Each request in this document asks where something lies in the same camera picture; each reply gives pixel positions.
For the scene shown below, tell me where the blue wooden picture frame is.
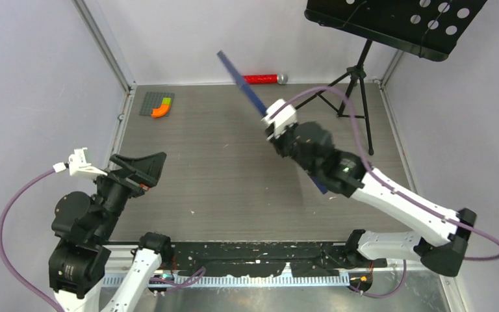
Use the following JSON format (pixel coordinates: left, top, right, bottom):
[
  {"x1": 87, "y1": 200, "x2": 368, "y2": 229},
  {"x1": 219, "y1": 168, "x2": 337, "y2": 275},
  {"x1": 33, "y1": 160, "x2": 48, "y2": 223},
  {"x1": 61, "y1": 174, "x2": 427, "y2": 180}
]
[{"x1": 216, "y1": 50, "x2": 330, "y2": 196}]

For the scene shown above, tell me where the red toy microphone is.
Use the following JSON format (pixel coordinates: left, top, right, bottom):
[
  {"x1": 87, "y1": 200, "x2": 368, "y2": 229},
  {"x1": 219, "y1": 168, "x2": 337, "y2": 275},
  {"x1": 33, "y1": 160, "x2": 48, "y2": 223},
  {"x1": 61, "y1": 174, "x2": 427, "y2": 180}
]
[{"x1": 243, "y1": 73, "x2": 288, "y2": 85}]

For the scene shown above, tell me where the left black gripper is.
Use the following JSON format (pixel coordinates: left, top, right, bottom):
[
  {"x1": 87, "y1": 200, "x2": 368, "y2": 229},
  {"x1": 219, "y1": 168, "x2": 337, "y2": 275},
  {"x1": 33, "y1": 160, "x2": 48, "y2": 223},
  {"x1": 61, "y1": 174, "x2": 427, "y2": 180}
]
[{"x1": 91, "y1": 148, "x2": 167, "y2": 238}]

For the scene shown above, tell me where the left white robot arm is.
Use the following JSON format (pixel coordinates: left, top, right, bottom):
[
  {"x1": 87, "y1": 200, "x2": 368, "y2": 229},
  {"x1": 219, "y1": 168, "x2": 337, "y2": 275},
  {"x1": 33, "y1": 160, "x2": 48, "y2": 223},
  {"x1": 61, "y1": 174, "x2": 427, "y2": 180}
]
[{"x1": 49, "y1": 148, "x2": 174, "y2": 311}]

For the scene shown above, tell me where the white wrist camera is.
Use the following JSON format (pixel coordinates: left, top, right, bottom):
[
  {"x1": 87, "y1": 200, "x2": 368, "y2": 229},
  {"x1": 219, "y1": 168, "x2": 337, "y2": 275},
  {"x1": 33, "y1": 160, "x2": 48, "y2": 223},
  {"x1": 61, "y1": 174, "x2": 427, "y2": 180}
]
[
  {"x1": 53, "y1": 147, "x2": 108, "y2": 181},
  {"x1": 261, "y1": 99, "x2": 297, "y2": 140}
]

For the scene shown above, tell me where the grey building baseplate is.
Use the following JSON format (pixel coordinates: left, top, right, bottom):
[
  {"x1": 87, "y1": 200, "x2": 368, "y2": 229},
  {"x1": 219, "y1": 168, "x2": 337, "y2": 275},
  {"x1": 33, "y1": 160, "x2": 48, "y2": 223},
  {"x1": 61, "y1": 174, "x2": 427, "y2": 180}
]
[{"x1": 138, "y1": 92, "x2": 175, "y2": 117}]

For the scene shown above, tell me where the green toy brick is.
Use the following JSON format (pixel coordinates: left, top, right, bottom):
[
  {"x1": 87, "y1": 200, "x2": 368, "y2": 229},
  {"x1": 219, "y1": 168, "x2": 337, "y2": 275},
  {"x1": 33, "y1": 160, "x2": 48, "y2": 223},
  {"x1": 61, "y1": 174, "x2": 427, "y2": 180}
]
[{"x1": 161, "y1": 97, "x2": 172, "y2": 106}]

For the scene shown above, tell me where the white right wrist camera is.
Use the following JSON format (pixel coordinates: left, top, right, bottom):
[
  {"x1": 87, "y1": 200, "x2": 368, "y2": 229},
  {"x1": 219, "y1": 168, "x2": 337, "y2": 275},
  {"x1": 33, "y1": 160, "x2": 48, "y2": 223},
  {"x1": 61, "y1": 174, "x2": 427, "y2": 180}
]
[{"x1": 261, "y1": 99, "x2": 297, "y2": 140}]

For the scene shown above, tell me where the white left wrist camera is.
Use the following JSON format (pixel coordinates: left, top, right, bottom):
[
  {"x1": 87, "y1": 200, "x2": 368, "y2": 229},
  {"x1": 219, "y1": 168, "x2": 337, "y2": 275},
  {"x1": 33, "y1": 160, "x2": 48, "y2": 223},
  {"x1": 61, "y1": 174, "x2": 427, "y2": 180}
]
[{"x1": 53, "y1": 147, "x2": 108, "y2": 181}]

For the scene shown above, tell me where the black music stand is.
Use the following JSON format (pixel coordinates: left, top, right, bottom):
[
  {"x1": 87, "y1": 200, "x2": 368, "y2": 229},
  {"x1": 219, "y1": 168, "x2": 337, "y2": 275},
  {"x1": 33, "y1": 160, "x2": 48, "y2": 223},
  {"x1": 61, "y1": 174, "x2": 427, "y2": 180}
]
[{"x1": 287, "y1": 0, "x2": 489, "y2": 156}]

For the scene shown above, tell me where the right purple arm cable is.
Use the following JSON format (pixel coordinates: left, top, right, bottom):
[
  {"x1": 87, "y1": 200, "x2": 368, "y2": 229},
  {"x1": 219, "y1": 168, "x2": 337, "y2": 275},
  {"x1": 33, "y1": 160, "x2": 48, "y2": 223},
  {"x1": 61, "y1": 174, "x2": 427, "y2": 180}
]
[{"x1": 275, "y1": 86, "x2": 499, "y2": 299}]

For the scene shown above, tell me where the aluminium front rail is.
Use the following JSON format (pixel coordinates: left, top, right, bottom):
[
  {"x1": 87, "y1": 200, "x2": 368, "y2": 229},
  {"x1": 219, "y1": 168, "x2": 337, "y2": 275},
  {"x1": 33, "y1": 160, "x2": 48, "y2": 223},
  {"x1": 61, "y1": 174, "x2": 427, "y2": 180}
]
[{"x1": 99, "y1": 242, "x2": 414, "y2": 289}]

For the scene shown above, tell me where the orange curved toy block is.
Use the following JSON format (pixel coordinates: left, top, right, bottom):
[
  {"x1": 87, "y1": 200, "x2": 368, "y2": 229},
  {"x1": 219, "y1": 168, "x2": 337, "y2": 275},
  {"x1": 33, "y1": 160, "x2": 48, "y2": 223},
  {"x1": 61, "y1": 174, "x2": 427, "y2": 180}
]
[{"x1": 150, "y1": 103, "x2": 171, "y2": 118}]

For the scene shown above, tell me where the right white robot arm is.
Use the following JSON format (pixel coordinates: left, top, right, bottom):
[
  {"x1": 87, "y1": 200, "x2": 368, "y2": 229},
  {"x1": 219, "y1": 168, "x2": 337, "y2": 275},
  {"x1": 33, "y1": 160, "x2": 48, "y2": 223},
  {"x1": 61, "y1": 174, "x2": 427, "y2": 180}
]
[{"x1": 265, "y1": 122, "x2": 477, "y2": 277}]

